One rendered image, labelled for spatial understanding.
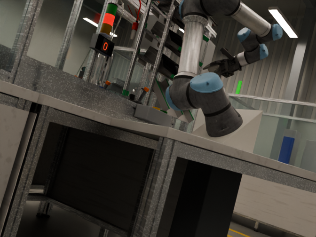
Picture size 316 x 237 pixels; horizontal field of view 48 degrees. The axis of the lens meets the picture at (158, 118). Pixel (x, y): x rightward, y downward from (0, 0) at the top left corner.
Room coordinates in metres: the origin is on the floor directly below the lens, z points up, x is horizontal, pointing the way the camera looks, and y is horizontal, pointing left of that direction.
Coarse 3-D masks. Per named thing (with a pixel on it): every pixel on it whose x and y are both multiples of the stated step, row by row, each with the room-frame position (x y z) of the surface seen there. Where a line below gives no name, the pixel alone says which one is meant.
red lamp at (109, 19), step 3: (105, 15) 1.69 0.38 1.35; (108, 15) 1.69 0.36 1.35; (111, 15) 1.69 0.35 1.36; (105, 18) 1.69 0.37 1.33; (108, 18) 1.69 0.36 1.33; (111, 18) 1.69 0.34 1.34; (114, 18) 1.71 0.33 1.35; (105, 21) 1.69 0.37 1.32; (108, 21) 1.69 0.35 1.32; (111, 21) 1.70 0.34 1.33; (111, 24) 1.70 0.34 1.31
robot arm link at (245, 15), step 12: (204, 0) 1.46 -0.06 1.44; (216, 0) 1.44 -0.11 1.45; (228, 0) 1.45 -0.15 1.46; (240, 0) 1.48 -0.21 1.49; (216, 12) 1.48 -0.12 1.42; (228, 12) 1.49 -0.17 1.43; (240, 12) 1.51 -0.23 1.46; (252, 12) 1.56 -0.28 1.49; (252, 24) 1.59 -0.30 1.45; (264, 24) 1.62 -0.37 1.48; (276, 24) 1.66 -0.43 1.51; (264, 36) 1.68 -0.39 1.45; (276, 36) 1.67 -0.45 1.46
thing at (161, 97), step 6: (156, 84) 2.01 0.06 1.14; (162, 84) 2.15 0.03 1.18; (168, 84) 2.12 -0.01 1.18; (156, 90) 2.00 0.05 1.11; (162, 90) 2.10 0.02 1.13; (162, 96) 1.96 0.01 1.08; (162, 102) 1.96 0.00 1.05; (162, 108) 1.95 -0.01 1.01; (168, 108) 1.92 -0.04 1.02; (174, 114) 2.03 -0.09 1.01; (180, 114) 2.02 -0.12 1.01
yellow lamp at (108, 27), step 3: (102, 24) 1.70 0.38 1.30; (105, 24) 1.69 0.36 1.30; (108, 24) 1.69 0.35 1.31; (102, 27) 1.69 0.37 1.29; (105, 27) 1.69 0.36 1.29; (108, 27) 1.69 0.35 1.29; (111, 27) 1.71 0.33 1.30; (102, 30) 1.69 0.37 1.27; (105, 30) 1.69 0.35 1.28; (108, 30) 1.69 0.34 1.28; (108, 33) 1.70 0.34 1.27
